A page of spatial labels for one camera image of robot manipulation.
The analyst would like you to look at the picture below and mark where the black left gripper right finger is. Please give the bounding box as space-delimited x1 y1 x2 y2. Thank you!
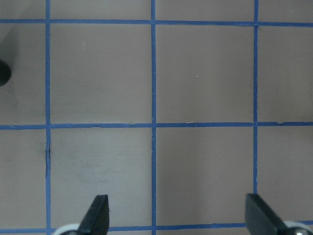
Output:
245 193 288 235

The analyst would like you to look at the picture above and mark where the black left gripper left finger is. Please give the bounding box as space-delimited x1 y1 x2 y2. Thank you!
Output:
77 195 110 235

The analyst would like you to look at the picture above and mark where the dark glass wine bottle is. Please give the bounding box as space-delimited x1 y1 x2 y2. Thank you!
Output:
0 60 11 86

